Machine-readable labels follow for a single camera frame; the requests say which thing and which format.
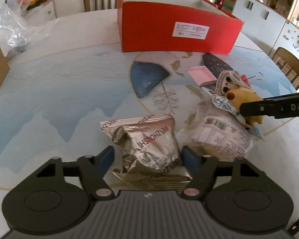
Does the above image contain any white food pouch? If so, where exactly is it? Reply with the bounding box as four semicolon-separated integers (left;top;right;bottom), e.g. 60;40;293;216
209;90;265;140

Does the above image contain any white stickered cabinet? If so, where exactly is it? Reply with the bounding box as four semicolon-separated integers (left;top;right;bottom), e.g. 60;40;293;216
273;20;299;64

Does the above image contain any clear plastic bag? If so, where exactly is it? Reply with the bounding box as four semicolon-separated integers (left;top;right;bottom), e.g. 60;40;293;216
0;0;53;53

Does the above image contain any white drawer cabinet wooden top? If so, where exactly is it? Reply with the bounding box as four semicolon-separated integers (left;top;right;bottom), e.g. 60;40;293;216
22;0;57;20

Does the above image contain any red cardboard box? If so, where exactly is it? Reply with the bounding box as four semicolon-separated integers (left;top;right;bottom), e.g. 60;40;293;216
117;0;245;55

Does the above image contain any silver foil snack packet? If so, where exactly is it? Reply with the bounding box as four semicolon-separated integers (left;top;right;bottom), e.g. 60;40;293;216
100;114;193;183

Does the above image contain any white cable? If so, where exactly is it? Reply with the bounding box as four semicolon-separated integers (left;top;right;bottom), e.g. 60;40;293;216
229;70;251;88

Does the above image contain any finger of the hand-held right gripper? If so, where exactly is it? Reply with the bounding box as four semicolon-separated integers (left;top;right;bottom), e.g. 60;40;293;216
239;91;299;119

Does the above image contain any red binder clip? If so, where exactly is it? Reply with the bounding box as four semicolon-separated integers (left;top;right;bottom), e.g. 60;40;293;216
240;72;264;85

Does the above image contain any pink ribbed tray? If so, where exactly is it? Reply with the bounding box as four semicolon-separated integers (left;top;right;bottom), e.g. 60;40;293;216
188;65;217;87

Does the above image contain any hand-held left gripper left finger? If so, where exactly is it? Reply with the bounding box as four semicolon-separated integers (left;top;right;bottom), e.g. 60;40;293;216
36;145;115;201

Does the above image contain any clear printed snack bag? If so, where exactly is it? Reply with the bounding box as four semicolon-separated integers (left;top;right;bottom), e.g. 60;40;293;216
189;107;257;161

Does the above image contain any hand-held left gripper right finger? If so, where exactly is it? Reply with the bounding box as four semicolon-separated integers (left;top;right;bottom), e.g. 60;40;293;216
181;145;261;201

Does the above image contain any yellow capybara plush toy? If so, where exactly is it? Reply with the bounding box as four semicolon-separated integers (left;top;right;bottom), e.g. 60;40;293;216
225;87;265;125

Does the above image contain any cartoon face plush doll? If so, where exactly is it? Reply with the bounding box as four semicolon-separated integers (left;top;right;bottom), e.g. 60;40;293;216
215;70;243;97

